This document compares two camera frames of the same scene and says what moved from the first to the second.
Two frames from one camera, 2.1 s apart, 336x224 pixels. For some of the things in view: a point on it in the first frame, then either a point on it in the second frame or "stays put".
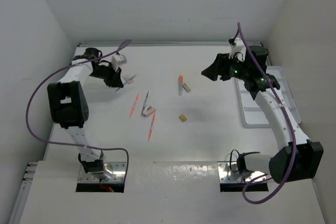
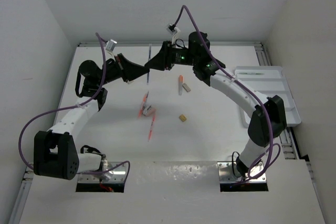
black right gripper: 218,67 -> 164,59
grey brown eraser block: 187,88 stays put
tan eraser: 182,118 stays put
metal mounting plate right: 226,176 stays put
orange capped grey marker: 180,83 stays put
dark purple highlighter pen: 146,100 stays put
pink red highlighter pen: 150,131 stays put
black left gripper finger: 114,80 -> 129,70
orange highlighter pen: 133,107 -> 144,100
